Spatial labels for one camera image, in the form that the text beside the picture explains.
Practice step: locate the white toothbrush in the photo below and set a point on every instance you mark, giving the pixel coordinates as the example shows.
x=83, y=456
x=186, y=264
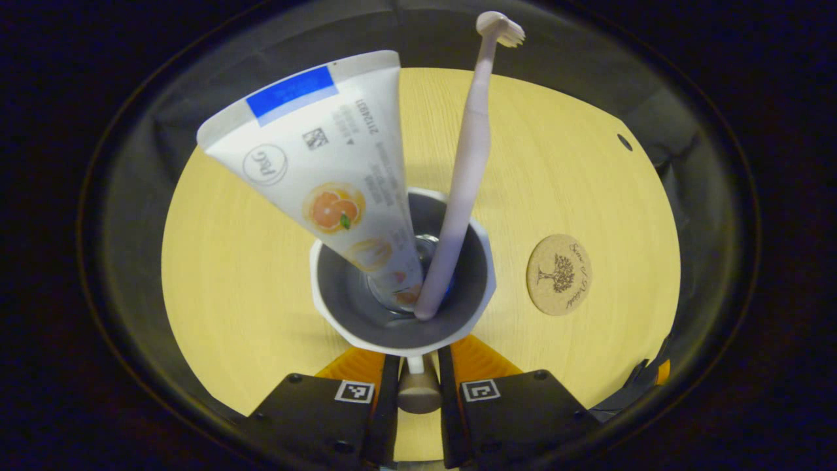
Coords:
x=467, y=170

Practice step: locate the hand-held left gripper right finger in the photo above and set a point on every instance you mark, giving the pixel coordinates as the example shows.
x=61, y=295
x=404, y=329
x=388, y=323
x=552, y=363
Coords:
x=451, y=418

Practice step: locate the white toothpaste tube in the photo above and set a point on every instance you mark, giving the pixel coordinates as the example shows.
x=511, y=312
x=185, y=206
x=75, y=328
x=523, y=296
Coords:
x=320, y=157

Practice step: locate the light wooden desktop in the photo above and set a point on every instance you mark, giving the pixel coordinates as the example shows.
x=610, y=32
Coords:
x=248, y=275

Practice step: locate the round cork coaster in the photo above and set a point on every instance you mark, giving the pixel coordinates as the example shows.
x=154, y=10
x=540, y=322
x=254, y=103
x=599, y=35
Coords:
x=559, y=275

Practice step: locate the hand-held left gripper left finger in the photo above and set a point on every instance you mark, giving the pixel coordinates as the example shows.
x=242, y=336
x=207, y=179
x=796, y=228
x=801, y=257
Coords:
x=387, y=418

